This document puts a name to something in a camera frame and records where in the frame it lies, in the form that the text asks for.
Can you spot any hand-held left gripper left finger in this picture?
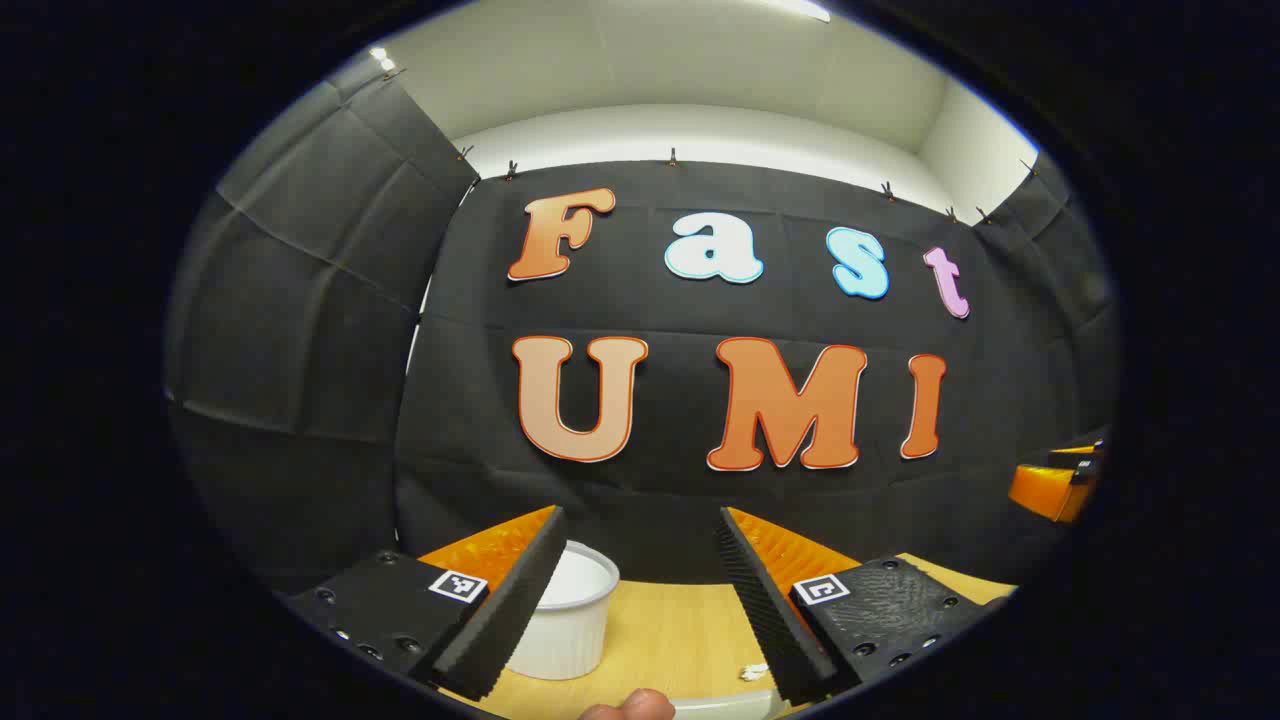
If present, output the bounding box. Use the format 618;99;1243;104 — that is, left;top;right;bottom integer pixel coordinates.
283;506;568;701

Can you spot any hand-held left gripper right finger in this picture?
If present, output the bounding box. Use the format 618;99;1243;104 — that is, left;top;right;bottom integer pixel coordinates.
716;507;1019;707

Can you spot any white ribbed garbage bin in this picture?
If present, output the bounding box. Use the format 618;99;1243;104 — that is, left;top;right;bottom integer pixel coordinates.
505;541;621;682

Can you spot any grey plastic dustpan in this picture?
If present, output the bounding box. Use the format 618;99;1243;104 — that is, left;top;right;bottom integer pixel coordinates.
672;690;787;720

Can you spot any wooden desktop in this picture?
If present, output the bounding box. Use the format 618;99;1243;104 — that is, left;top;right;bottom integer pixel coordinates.
440;553;1016;720

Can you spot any black backdrop cloth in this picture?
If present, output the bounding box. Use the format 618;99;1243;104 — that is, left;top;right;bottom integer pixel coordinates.
165;55;1119;596

